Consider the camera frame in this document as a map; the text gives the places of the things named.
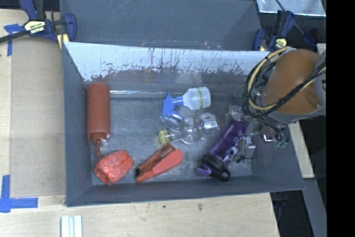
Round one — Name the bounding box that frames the pale wood board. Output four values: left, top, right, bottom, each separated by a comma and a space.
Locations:
9, 36, 68, 198

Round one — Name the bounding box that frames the orange stapler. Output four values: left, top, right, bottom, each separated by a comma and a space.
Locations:
135, 143, 185, 184

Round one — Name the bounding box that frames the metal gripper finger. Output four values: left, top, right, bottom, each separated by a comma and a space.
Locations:
227, 104, 246, 122
237, 134, 257, 162

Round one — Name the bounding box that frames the grey metal bin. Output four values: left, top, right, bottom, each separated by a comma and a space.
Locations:
58, 0, 306, 208

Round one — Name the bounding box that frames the clear plastic bottle yellow cap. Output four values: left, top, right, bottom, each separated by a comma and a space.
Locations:
158, 113, 221, 146

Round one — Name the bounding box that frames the red-brown squeeze bottle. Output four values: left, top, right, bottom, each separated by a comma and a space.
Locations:
86, 82, 112, 158

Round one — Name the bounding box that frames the white spray bottle blue trigger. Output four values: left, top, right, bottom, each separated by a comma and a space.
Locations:
162, 86, 212, 123

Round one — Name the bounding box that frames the purple bottle black cap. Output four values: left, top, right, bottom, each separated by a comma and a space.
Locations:
195, 118, 249, 183

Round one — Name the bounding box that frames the red crumpled lump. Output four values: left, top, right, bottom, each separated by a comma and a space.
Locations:
93, 149, 135, 186

